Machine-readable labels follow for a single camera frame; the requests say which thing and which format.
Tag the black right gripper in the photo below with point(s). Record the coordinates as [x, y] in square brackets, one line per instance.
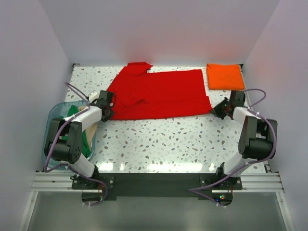
[216, 109]

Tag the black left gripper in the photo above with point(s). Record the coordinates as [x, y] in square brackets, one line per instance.
[107, 118]

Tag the red t shirt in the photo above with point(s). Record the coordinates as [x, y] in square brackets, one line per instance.
[140, 94]

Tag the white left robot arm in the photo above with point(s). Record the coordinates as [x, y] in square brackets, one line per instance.
[63, 146]

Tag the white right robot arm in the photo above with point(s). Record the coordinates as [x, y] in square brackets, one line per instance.
[257, 142]

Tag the folded orange t shirt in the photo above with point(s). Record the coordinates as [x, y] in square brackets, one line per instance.
[224, 77]

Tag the beige t shirt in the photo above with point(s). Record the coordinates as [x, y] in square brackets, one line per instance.
[90, 134]

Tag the clear blue plastic bin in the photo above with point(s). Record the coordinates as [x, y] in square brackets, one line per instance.
[60, 110]

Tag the green t shirt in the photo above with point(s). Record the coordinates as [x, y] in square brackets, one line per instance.
[86, 146]

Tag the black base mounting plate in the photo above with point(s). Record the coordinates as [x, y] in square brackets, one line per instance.
[114, 185]

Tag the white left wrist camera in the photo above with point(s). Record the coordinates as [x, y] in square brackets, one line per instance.
[93, 96]

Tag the aluminium frame rail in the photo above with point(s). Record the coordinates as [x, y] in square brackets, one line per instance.
[251, 182]

